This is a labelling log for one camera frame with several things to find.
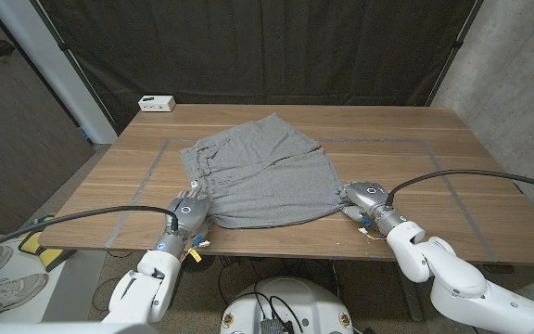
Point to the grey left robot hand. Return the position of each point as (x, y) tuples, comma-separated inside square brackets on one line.
[(187, 211)]

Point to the black backdrop stand pole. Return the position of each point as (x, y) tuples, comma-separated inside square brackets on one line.
[(456, 44), (65, 46)]

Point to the white door frame post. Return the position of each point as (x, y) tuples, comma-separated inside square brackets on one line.
[(63, 69)]

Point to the white table leg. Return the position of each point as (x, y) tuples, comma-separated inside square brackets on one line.
[(172, 283)]

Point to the white floor mat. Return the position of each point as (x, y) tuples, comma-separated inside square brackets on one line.
[(70, 283)]

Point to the yellow black floor pad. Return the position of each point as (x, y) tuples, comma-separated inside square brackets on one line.
[(49, 254)]

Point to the grey table leg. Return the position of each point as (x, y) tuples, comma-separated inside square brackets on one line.
[(408, 292)]

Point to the black backdrop curtain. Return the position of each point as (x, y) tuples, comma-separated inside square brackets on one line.
[(271, 46)]

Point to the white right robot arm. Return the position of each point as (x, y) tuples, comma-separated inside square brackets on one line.
[(457, 278)]

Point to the white power strip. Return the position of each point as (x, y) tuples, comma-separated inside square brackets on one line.
[(156, 103)]

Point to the dark wooden door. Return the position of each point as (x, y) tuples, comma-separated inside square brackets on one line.
[(16, 116)]

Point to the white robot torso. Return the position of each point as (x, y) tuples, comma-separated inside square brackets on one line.
[(304, 301)]

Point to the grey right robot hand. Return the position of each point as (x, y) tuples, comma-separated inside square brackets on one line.
[(369, 197)]

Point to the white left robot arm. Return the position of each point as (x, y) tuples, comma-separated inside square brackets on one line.
[(146, 287)]

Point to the grey shorts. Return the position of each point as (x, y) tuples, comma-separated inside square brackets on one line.
[(262, 185)]

